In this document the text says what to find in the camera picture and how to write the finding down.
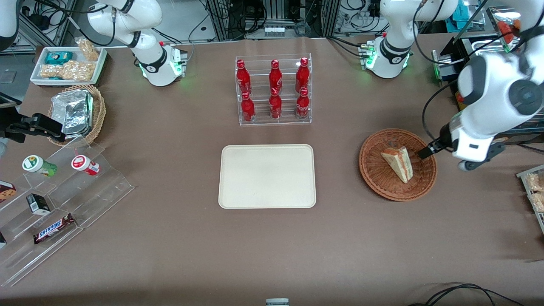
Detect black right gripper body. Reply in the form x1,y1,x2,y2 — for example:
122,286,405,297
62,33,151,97
0,111,34,143

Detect triangular sandwich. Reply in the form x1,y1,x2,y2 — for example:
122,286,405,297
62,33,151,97
380,146,414,184

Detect light wicker basket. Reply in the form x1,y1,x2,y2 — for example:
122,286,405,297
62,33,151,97
47,84,107,147

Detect brown round wicker basket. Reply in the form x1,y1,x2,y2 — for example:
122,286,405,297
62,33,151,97
359,128,438,202

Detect white rectangular snack tray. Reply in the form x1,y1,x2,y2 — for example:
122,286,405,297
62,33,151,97
30,46,108,87

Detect clear tray with pastries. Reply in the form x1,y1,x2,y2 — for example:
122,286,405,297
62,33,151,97
516,164,544,235

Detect beige rectangular plastic tray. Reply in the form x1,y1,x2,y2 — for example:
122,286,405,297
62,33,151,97
218,144,317,210

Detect silver foil containers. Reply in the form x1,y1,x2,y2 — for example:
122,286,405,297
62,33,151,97
51,90,94,138

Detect green lid cup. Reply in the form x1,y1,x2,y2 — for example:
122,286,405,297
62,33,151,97
22,155,58,178

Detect red lid cup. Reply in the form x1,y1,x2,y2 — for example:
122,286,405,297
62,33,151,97
71,154,101,176

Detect clear bag of nuts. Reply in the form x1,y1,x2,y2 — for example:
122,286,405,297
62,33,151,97
40,60,95,82
74,37,101,62

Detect teal snack packet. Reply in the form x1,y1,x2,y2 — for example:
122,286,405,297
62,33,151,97
44,51,74,65

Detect brown cookie box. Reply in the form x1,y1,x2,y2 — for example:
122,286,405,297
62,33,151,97
0,181,17,204

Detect small black carton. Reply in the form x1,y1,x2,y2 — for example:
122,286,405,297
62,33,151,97
26,193,52,215

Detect clear acrylic stepped shelf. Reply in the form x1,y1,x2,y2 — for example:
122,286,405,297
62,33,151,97
0,136,135,288

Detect black food warmer case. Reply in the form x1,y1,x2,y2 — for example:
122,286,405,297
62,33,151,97
431,6,544,145

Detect snickers chocolate bar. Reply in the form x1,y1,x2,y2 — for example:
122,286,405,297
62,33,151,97
33,213,76,245

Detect red packaged food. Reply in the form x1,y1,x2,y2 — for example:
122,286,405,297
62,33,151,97
495,17,523,45

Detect teal cardboard box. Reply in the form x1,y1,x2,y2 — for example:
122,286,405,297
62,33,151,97
451,0,482,31

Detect red cola bottle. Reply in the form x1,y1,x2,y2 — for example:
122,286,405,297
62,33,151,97
241,92,256,123
236,59,252,95
295,57,310,91
296,87,310,120
269,88,283,120
269,59,283,91

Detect clear acrylic bottle rack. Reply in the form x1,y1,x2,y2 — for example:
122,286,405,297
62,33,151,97
235,53,312,126

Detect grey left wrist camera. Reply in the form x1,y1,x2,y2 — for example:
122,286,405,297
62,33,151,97
458,142,507,172

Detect black floor cable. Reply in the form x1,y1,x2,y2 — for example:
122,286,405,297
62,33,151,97
407,282,527,306

